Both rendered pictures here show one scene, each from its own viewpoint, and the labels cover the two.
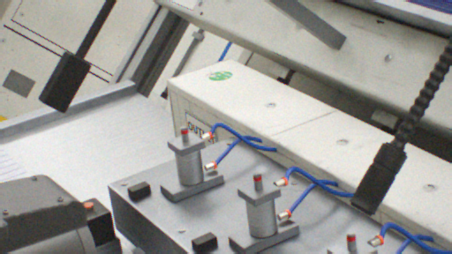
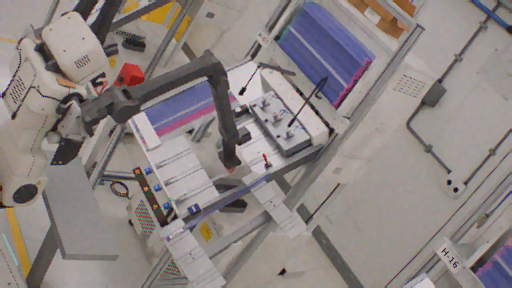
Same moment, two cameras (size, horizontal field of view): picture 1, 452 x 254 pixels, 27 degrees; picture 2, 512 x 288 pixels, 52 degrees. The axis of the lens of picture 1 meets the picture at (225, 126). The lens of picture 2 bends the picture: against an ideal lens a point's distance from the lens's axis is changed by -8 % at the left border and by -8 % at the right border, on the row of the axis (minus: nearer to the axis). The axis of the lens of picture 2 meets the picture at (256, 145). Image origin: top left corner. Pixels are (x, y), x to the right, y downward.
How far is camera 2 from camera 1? 1.93 m
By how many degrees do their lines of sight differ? 27
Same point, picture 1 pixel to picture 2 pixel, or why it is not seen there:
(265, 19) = (281, 60)
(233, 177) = (272, 103)
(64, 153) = (236, 81)
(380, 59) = (301, 82)
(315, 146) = (287, 99)
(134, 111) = (251, 68)
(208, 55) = not seen: outside the picture
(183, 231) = (262, 116)
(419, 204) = (302, 117)
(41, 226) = (245, 135)
